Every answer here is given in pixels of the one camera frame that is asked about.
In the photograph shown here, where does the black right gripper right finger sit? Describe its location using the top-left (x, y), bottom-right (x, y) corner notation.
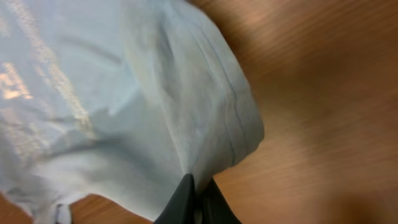
top-left (198, 179), bottom-right (242, 224)

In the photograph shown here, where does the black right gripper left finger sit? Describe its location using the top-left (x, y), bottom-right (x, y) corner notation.
top-left (154, 174), bottom-right (195, 224)

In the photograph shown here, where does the light blue printed t-shirt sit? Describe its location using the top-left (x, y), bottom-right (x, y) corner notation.
top-left (1, 0), bottom-right (264, 223)

